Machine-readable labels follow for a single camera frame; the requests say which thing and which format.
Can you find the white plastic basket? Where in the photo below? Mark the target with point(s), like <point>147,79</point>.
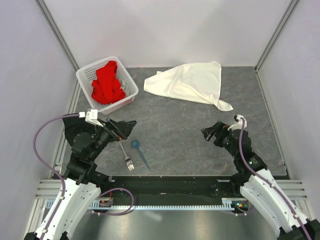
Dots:
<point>87,74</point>

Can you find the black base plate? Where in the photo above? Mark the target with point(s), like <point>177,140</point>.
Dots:
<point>172,190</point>

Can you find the slotted cable duct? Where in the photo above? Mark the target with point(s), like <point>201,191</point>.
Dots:
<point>226,205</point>

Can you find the grey cloth in basket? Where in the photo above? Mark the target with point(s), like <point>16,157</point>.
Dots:
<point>123,84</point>

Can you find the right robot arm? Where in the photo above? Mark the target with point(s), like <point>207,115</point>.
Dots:
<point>255,182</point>

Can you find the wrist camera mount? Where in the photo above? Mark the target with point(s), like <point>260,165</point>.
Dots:
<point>239,123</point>
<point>91,117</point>

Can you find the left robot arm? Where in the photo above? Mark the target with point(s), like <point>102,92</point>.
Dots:
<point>81,183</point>

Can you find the red cloth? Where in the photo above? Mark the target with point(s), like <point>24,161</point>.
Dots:
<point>106,88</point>

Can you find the black cloth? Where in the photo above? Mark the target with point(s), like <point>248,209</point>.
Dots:
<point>79,133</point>

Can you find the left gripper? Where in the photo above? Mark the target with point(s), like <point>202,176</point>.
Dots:
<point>119,130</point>

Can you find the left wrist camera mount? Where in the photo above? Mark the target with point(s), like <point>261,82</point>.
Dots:
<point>91,117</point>

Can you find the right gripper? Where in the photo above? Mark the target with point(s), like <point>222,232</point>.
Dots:
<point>221,129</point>

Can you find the blue plastic spoon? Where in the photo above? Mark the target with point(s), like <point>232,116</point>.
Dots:
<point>136,145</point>

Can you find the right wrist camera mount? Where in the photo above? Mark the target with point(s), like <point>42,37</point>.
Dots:
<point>239,123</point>

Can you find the silver metal fork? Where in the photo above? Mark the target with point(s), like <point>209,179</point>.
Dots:
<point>127,159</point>

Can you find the white cloth napkin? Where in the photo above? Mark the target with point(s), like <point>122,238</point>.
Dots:
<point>195,82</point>

